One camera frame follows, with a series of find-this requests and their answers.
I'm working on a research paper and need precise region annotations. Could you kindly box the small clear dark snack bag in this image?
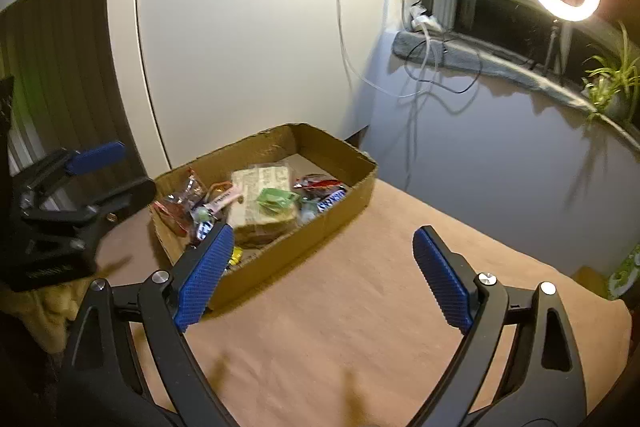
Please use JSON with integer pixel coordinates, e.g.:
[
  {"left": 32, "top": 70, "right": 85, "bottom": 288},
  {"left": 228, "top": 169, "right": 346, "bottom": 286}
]
[{"left": 152, "top": 168, "right": 206, "bottom": 237}]

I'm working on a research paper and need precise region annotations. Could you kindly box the small light green packet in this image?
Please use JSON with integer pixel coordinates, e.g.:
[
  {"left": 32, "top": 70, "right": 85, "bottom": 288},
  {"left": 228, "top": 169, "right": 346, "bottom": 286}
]
[{"left": 256, "top": 187, "right": 299, "bottom": 213}]

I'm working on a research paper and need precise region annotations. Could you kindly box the Snickers bar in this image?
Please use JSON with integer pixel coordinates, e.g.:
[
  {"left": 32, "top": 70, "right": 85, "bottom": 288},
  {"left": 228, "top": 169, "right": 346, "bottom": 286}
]
[{"left": 317, "top": 187, "right": 348, "bottom": 213}]

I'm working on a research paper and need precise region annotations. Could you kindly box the clear red-ended prune packet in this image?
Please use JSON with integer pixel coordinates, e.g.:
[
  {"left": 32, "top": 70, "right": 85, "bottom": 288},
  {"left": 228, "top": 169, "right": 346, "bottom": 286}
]
[{"left": 292, "top": 173, "right": 344, "bottom": 199}]

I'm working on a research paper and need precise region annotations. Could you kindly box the green tissue box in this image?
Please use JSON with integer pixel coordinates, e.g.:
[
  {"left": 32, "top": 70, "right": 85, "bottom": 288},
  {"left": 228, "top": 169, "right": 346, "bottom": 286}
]
[{"left": 606, "top": 244, "right": 640, "bottom": 300}]

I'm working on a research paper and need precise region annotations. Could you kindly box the clear wrapped cracker pack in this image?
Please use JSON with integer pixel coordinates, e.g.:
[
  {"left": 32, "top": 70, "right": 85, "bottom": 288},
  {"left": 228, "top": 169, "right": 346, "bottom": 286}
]
[{"left": 227, "top": 162, "right": 299, "bottom": 248}]

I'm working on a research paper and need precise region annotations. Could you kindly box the brown cardboard box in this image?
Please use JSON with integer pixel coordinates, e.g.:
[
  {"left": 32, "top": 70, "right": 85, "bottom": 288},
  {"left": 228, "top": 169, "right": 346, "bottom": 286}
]
[{"left": 155, "top": 124, "right": 378, "bottom": 311}]

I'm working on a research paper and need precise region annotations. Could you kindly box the potted spider plant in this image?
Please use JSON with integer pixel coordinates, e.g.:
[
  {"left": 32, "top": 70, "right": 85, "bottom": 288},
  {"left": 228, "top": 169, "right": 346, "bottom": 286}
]
[{"left": 582, "top": 20, "right": 639, "bottom": 124}]

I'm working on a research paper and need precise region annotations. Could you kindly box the white power strip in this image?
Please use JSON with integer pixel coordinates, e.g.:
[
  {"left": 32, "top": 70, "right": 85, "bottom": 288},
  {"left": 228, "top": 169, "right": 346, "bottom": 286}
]
[{"left": 409, "top": 4, "right": 444, "bottom": 34}]

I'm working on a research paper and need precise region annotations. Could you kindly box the grey windowsill cloth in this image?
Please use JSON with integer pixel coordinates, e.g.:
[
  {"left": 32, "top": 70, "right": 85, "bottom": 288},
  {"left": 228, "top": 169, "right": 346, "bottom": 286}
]
[{"left": 392, "top": 30, "right": 639, "bottom": 155}]

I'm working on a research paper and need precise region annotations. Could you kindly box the white cable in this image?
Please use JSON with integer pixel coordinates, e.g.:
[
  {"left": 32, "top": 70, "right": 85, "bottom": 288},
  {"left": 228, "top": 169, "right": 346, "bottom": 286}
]
[{"left": 332, "top": 0, "right": 446, "bottom": 193}]

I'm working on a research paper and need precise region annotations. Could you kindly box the black cable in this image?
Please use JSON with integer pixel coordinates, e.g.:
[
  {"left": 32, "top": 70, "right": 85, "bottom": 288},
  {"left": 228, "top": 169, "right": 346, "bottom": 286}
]
[{"left": 394, "top": 0, "right": 536, "bottom": 96}]

